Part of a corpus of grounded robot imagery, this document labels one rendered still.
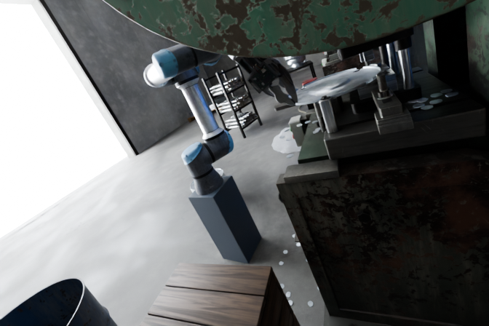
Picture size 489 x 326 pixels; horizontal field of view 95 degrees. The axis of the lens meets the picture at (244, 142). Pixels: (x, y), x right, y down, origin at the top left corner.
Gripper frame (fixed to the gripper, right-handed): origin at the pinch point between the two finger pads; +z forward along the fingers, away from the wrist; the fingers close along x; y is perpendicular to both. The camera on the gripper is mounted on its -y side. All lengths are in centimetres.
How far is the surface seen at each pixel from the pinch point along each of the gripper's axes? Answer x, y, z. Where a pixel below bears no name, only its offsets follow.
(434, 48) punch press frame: 35.0, -19.6, 18.9
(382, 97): 17.4, 7.6, 12.3
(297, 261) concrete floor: -56, -8, 62
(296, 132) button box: -18.3, -30.9, 15.9
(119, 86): -356, -327, -244
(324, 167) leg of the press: -1.8, 15.1, 16.0
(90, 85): -352, -267, -262
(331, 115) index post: 6.8, 9.2, 7.9
